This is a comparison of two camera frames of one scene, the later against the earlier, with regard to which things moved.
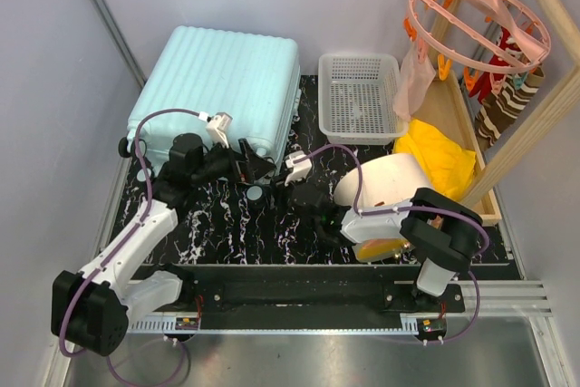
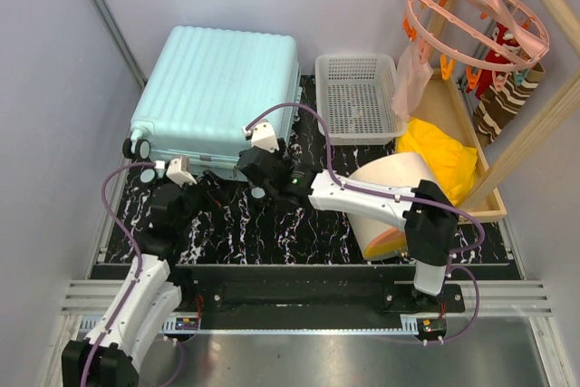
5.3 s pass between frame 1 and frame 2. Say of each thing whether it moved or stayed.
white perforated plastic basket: stayed
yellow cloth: stayed
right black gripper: moved
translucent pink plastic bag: stayed
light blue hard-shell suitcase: stayed
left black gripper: moved
